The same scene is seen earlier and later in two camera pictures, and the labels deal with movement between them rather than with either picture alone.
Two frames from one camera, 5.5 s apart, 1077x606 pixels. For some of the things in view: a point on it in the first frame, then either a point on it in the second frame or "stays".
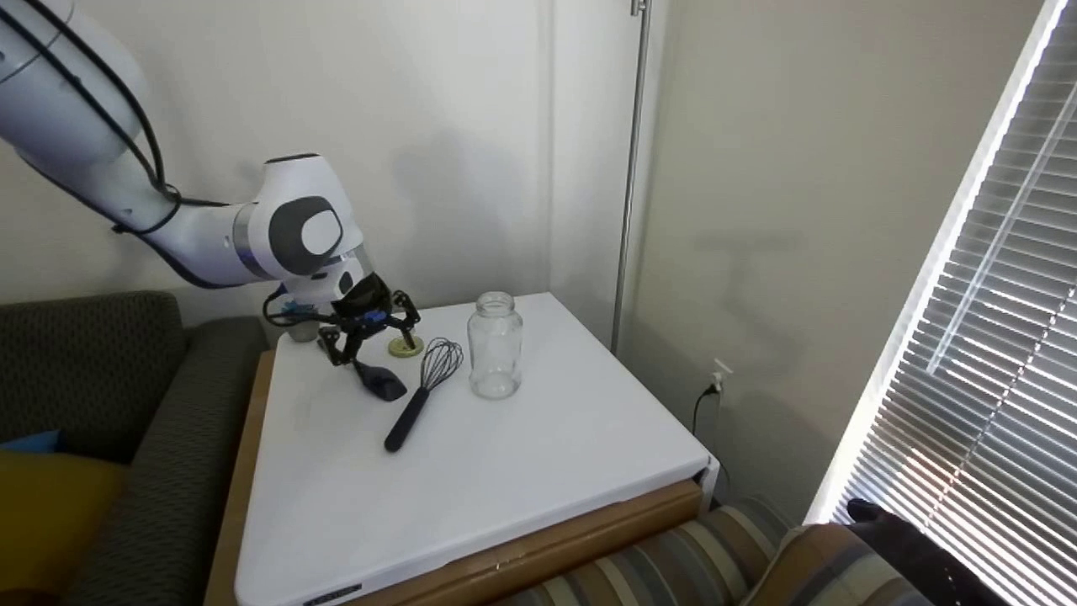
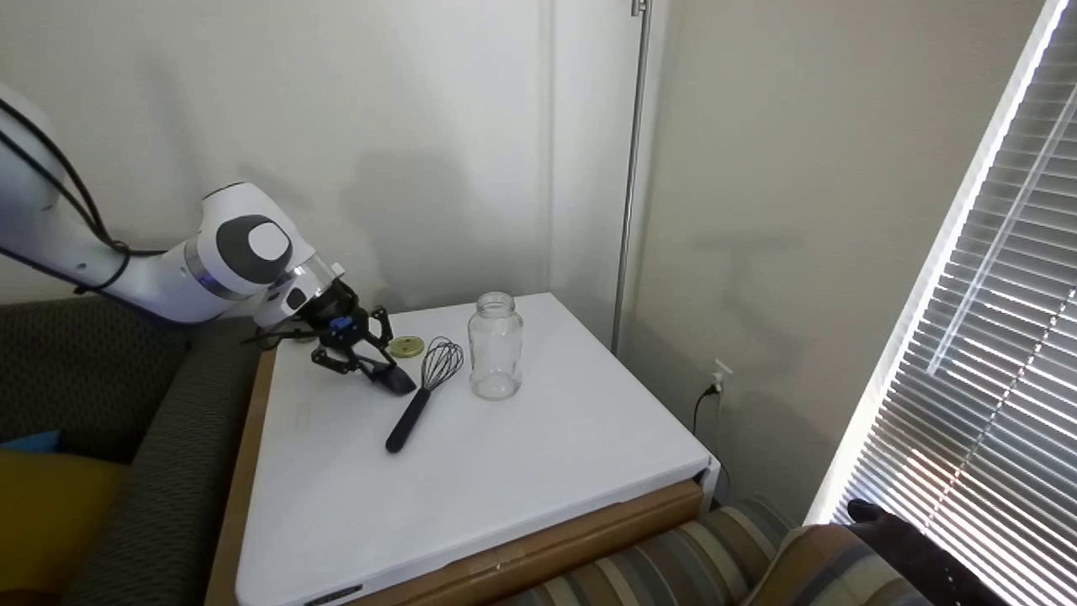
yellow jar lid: [404, 351] stays
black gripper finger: [409, 320] -> [384, 325]
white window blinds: [975, 434] stays
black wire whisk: [437, 366] stays
